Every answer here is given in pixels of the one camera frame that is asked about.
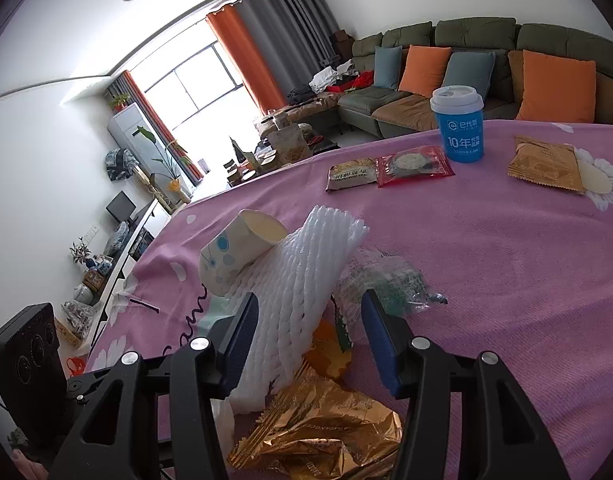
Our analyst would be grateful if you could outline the large gold foil wrapper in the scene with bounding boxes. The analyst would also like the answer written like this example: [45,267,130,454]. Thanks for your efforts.
[228,363,403,479]

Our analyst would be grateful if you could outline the orange peel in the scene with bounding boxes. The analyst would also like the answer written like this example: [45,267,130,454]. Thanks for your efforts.
[303,318,352,380]

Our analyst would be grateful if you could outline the white foam fruit net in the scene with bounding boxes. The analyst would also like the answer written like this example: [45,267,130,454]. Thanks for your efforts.
[225,206,369,415]

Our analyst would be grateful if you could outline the patterned paper cup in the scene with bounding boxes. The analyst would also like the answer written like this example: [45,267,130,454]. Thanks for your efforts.
[198,209,288,296]

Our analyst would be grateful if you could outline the clear green printed plastic bag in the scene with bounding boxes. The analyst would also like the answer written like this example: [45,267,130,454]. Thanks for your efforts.
[335,248,449,321]

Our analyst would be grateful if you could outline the white tissue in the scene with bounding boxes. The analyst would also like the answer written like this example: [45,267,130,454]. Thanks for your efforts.
[211,399,235,460]

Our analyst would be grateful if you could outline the orange plastic bag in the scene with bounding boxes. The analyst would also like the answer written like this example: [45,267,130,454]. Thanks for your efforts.
[67,356,86,377]

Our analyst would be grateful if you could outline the white black tv cabinet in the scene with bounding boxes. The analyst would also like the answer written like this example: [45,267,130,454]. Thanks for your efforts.
[80,200,171,351]

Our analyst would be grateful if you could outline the small black monitor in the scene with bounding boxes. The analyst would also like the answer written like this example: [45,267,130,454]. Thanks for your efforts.
[106,191,136,223]

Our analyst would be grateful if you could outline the pink floral tablecloth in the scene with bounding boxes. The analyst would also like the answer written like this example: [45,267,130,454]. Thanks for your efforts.
[87,120,613,479]

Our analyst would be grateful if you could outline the tall green potted plant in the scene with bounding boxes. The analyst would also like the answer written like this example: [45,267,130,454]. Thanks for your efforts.
[133,126,190,204]

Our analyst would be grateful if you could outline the white floor air conditioner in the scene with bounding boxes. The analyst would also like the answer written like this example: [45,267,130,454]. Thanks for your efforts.
[107,103,192,203]

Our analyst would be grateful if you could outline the flat gold snack packet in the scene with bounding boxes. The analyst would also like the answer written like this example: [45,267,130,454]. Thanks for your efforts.
[507,136,585,194]

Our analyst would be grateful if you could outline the red snack packet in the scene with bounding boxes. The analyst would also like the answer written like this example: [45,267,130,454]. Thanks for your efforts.
[376,145,454,188]

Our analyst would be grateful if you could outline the beige snack packet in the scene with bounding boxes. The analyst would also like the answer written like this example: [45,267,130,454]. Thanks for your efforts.
[326,157,377,192]

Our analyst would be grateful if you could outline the glass coffee table with jars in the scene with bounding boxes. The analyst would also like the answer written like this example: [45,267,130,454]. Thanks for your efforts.
[224,122,339,188]

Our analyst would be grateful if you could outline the blue paper coffee cup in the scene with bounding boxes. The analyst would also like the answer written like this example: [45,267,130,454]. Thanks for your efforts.
[430,86,485,164]

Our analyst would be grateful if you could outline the brown ottoman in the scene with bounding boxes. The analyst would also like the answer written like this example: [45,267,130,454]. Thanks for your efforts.
[254,92,343,136]

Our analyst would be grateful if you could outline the orange cushion near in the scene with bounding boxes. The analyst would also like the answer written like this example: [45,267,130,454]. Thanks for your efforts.
[516,50,596,124]

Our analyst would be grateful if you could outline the orange cushion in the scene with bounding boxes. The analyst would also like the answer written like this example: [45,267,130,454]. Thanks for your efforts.
[516,50,596,124]
[398,46,452,98]

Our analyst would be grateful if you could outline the green sectional sofa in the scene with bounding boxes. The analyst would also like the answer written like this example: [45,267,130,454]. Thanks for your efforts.
[338,18,613,139]

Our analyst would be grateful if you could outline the blue cushion near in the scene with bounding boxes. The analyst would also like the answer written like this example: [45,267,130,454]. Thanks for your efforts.
[442,51,495,99]

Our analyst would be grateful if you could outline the blue cushion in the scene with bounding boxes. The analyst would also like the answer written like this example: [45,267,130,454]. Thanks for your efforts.
[442,51,495,99]
[374,47,402,90]

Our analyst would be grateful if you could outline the orange cushion far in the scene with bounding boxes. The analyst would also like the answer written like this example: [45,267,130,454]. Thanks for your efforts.
[398,46,452,98]

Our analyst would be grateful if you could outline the orange curtain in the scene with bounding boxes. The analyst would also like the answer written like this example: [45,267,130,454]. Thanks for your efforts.
[207,4,287,113]

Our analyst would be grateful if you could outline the blue cushion far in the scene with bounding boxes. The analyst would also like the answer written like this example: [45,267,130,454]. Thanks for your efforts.
[374,47,402,90]

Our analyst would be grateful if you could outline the grey curtain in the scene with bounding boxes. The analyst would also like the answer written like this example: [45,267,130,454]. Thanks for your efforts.
[234,0,339,96]

